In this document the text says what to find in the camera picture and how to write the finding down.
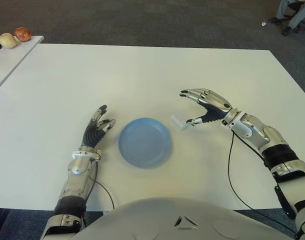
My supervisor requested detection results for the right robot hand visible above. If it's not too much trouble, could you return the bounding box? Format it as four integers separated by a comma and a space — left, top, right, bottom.
179, 87, 238, 125

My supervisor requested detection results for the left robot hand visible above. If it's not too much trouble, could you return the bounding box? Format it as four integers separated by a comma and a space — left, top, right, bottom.
81, 104, 116, 149

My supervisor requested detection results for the white charger block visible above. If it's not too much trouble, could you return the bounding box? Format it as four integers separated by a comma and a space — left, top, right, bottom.
170, 114, 193, 131

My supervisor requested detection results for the blue plate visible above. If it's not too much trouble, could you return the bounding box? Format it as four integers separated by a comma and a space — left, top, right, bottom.
118, 117, 173, 170

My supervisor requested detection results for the grey robot torso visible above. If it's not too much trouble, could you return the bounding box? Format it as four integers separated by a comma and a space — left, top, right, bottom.
74, 196, 303, 240

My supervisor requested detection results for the white side table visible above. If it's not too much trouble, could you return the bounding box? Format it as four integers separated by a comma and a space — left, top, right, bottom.
0, 36, 45, 96

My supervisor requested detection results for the seated person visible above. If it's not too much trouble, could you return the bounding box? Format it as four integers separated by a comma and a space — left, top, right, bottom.
268, 0, 305, 36

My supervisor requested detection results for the red-brown bread roll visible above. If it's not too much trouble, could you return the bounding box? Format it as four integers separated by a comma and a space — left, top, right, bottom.
13, 26, 32, 42

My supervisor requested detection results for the black office chair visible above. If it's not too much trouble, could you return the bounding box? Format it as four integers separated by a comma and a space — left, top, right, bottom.
282, 0, 305, 32

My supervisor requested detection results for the beige bread roll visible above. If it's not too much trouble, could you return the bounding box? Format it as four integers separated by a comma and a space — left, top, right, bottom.
0, 32, 18, 49

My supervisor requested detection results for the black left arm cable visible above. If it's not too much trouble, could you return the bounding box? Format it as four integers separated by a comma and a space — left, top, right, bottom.
89, 159, 116, 210

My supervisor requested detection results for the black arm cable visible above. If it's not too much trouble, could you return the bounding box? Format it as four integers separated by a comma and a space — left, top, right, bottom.
227, 132, 297, 233
89, 159, 116, 210

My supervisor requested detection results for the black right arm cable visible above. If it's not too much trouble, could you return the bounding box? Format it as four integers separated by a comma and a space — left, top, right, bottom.
227, 132, 297, 233

